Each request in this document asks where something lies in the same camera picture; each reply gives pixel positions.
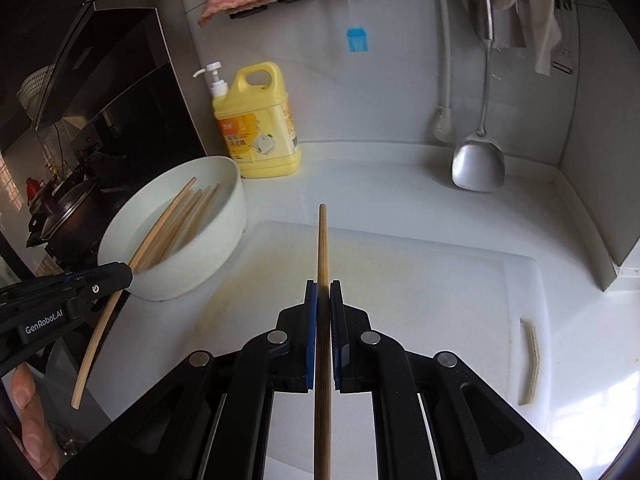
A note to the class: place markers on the steel spatula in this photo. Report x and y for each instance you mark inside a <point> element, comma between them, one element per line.
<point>478,163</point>

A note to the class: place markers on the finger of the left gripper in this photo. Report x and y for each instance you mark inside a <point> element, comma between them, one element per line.
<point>88,286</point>

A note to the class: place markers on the wooden chopstick single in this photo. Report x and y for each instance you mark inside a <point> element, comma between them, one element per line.
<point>322,392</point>

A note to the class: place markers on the steel peeler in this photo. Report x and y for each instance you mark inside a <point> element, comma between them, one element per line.
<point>562,55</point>

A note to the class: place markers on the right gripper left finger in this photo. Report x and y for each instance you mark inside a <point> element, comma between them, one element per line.
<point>209,417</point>

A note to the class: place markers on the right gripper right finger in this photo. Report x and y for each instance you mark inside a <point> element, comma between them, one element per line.
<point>433,416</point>

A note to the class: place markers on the left hand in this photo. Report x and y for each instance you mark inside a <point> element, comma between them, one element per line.
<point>36,442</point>

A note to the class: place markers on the wooden chopstick basin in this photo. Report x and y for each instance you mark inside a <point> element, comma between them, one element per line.
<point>179,225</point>
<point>194,219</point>

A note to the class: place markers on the white hanging cloth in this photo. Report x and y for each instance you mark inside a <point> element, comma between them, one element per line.
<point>544,27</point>

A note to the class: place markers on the dark cooking pot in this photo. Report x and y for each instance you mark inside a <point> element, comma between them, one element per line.
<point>62,223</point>

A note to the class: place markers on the black range hood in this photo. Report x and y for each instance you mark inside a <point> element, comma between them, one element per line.
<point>123,75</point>

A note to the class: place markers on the white round basin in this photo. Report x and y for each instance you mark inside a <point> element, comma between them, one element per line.
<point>197,239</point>

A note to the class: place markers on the blue silicone brush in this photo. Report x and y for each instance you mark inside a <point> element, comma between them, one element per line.
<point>357,37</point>

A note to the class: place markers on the yellow dish soap bottle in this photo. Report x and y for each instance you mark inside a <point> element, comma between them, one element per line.
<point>255,119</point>

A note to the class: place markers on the white plastic cutting board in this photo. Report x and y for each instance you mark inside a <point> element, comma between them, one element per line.
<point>487,307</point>

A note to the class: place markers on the white bottle brush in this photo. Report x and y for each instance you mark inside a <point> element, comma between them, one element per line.
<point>443,121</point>

